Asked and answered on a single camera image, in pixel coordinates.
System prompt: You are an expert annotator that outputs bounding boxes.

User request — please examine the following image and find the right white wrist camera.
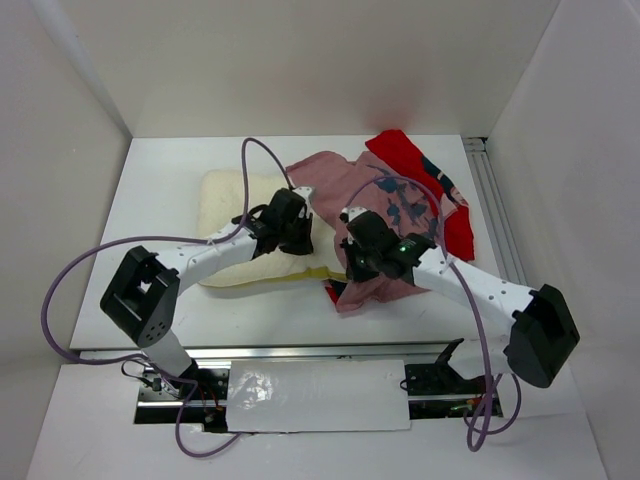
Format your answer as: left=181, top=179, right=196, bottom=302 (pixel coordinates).
left=339, top=206, right=368, bottom=224

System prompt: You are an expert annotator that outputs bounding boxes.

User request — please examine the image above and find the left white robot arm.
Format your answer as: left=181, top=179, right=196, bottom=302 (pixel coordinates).
left=100, top=186, right=313, bottom=399

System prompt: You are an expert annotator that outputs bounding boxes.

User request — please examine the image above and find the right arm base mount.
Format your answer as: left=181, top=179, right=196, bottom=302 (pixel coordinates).
left=399, top=339, right=486, bottom=420

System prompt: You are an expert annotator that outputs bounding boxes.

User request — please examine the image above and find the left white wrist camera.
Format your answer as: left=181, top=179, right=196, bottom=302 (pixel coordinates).
left=293, top=186, right=314, bottom=219

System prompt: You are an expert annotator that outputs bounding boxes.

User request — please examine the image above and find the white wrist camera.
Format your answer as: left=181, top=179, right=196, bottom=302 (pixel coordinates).
left=293, top=186, right=314, bottom=219
left=339, top=206, right=368, bottom=224

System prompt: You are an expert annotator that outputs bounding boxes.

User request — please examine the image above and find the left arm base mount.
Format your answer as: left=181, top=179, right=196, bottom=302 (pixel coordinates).
left=120, top=360, right=231, bottom=433

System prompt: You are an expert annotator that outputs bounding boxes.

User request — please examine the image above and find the cream memory foam pillow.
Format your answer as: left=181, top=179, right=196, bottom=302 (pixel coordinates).
left=197, top=169, right=346, bottom=289

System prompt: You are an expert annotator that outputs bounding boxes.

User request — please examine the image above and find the purple cable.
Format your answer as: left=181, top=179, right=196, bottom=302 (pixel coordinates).
left=40, top=137, right=301, bottom=457
left=342, top=175, right=524, bottom=454

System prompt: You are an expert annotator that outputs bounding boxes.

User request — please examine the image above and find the red printed pillowcase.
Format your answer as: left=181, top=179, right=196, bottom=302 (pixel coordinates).
left=287, top=128, right=476, bottom=315

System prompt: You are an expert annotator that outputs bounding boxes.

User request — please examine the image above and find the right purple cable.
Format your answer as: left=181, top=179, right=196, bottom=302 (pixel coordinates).
left=342, top=175, right=524, bottom=454

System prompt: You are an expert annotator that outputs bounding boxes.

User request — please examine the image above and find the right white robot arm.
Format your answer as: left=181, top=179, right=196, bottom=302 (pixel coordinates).
left=340, top=207, right=580, bottom=392

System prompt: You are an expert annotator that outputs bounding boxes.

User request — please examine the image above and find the white cover plate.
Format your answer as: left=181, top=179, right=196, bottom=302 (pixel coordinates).
left=226, top=360, right=411, bottom=434

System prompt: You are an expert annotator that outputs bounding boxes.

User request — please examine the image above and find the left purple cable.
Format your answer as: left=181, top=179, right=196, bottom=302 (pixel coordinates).
left=40, top=137, right=301, bottom=457

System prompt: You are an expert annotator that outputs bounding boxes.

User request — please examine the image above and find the aluminium front rail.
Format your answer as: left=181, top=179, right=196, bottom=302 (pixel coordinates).
left=74, top=341, right=464, bottom=362

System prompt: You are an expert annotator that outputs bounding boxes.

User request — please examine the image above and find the aluminium side rail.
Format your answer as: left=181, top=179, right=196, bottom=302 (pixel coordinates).
left=462, top=137, right=527, bottom=284

